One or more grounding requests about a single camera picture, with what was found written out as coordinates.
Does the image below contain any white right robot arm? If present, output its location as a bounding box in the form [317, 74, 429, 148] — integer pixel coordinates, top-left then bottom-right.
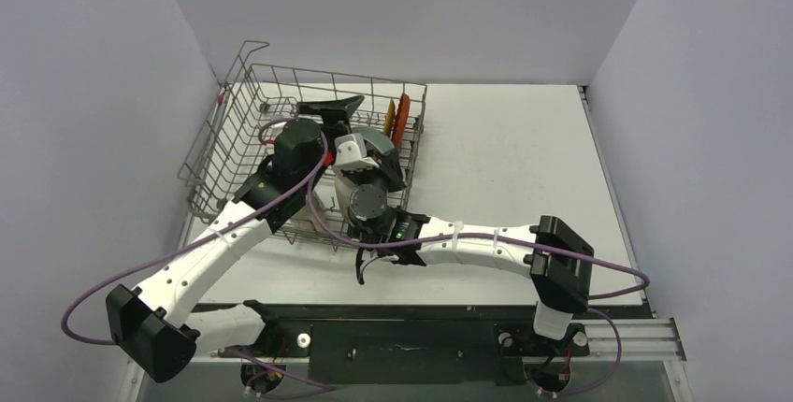
[335, 145, 594, 352]

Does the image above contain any grey wire dish rack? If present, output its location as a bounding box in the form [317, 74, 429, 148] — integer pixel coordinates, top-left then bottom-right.
[180, 46, 426, 251]

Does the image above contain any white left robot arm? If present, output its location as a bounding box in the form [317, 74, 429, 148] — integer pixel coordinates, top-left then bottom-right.
[106, 95, 364, 383]

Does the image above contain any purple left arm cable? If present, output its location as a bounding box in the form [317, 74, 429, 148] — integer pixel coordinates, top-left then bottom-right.
[60, 117, 329, 348]

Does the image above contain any white bowl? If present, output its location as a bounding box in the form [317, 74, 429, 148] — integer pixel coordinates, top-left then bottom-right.
[352, 125, 399, 157]

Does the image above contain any yellow patterned plate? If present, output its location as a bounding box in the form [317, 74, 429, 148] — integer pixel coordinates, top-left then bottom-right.
[382, 99, 397, 136]

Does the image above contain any cream mug with floral print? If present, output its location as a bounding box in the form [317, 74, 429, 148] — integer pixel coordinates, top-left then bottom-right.
[334, 172, 356, 223]

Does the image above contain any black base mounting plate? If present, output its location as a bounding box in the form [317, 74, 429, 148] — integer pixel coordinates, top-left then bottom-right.
[219, 304, 590, 385]

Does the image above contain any red plastic plate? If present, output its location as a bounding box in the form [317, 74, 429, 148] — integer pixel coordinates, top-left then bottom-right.
[391, 93, 411, 148]

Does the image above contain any cream mug with dragon print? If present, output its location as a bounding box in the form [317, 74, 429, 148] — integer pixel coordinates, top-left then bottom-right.
[289, 192, 325, 232]

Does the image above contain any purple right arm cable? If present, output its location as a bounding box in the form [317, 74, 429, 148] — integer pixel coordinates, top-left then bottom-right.
[304, 188, 652, 397]

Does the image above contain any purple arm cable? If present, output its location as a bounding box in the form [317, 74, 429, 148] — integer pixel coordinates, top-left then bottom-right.
[304, 188, 652, 397]
[60, 117, 329, 348]

